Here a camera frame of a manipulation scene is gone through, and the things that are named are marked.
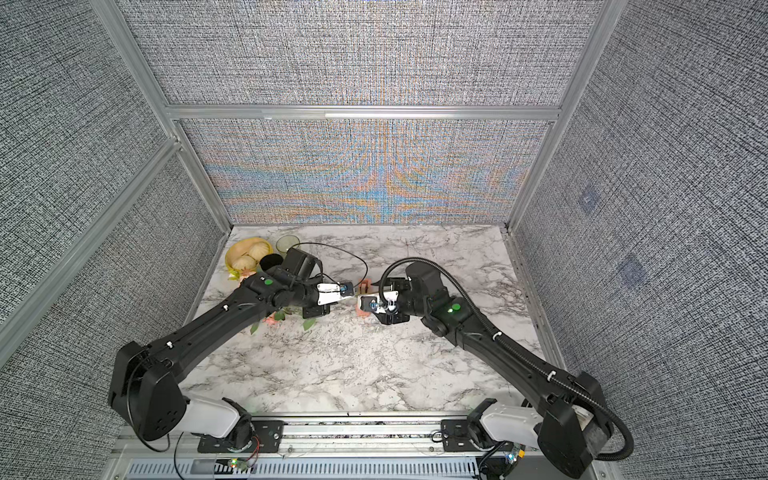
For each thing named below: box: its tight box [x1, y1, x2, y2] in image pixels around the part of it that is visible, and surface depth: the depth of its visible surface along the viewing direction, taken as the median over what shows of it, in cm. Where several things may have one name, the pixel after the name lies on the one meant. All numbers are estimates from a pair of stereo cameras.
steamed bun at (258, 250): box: [248, 242, 270, 262], surface depth 108 cm
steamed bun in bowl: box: [233, 254, 258, 270], surface depth 105 cm
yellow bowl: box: [225, 237, 273, 272], surface depth 108 cm
